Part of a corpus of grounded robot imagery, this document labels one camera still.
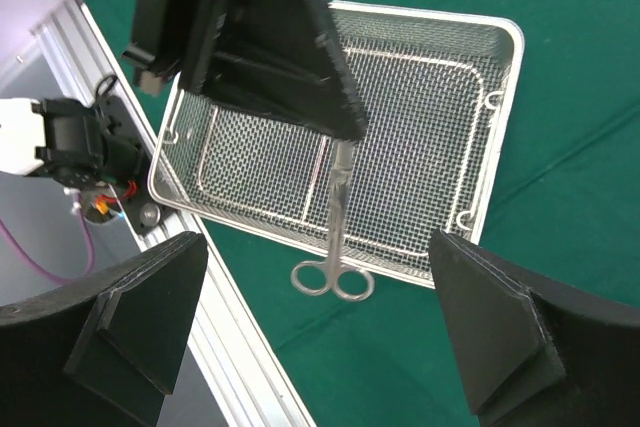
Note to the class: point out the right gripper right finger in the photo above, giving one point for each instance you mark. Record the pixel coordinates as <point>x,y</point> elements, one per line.
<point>530,350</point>

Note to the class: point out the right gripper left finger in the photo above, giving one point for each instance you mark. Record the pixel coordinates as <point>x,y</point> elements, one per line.
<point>106,349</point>

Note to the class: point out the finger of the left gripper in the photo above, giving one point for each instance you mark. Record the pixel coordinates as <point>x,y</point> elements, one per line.
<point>282,60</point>
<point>288,68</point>

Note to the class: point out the green surgical cloth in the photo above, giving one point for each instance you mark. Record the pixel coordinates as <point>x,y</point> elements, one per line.
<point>565,203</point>

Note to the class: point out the metal mesh instrument tray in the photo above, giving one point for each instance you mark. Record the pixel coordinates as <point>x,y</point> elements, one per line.
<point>438,88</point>

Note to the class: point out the surgical scissors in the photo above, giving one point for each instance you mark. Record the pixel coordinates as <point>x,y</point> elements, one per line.
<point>332,266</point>

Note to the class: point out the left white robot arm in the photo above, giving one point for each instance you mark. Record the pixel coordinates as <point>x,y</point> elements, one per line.
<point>61,139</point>

